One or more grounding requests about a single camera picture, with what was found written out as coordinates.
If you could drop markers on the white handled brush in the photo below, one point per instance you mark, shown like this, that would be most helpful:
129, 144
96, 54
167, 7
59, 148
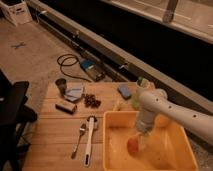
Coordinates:
92, 126

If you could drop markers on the white cardboard box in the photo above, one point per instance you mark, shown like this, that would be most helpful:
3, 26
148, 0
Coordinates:
17, 14

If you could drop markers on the red orange apple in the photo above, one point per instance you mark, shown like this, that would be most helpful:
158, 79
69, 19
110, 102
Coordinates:
133, 146

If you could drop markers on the dark metal cup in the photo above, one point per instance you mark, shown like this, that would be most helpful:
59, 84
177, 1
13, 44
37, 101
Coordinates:
61, 85

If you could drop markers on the metal spoon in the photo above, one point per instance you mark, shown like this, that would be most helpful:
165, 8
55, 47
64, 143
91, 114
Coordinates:
82, 131

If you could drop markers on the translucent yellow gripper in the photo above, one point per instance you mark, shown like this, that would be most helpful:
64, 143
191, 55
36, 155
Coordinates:
142, 136

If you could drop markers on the black chair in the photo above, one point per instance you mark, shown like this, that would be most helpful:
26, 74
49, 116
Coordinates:
14, 115

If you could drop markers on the bunch of dark grapes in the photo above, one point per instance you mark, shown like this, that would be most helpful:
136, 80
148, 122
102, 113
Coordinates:
91, 101

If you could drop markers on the yellow plastic bin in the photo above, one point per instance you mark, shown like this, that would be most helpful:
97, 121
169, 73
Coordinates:
166, 148

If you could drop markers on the brown rectangular block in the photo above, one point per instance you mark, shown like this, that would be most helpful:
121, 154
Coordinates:
70, 109

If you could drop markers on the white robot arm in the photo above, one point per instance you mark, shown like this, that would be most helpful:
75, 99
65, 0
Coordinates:
154, 102

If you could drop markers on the blue power supply box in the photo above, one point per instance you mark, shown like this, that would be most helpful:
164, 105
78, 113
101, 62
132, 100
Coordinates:
92, 70

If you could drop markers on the green spray bottle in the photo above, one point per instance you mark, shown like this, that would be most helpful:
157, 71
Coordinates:
141, 84

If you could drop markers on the blue sponge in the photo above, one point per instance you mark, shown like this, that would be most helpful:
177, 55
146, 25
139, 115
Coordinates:
124, 91

